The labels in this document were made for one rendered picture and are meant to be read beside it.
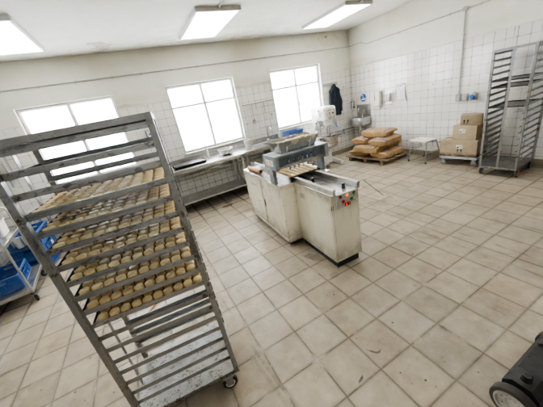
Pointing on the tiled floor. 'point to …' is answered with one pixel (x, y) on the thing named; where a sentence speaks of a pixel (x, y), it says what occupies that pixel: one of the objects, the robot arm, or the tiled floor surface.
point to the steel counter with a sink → (224, 161)
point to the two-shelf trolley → (18, 268)
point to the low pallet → (378, 158)
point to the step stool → (424, 146)
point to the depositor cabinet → (275, 204)
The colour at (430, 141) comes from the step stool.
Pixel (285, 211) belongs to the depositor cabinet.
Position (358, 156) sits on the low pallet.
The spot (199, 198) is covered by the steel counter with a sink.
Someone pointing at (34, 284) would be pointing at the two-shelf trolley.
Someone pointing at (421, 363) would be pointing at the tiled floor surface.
